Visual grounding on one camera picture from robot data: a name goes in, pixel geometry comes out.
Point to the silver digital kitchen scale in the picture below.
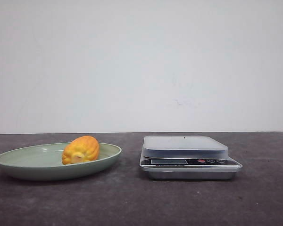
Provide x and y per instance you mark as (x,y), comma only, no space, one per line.
(187,157)

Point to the yellow corn cob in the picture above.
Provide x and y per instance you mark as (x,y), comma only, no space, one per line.
(82,149)

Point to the pale green plate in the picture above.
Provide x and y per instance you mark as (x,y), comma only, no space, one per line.
(44,162)

